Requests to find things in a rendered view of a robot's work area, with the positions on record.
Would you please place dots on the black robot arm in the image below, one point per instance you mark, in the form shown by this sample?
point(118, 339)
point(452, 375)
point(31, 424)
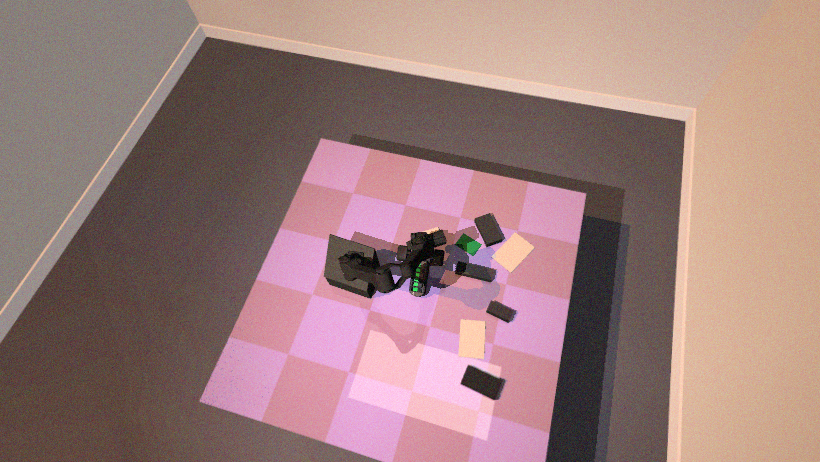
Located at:
point(422, 245)

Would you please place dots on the peach flat square panel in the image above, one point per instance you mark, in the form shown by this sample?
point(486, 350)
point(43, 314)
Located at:
point(512, 252)

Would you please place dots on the dark grey switch panel with green rocker switches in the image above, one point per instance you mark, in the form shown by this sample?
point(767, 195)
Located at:
point(418, 282)

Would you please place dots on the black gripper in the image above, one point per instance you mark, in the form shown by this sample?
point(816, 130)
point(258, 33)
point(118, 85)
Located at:
point(436, 259)

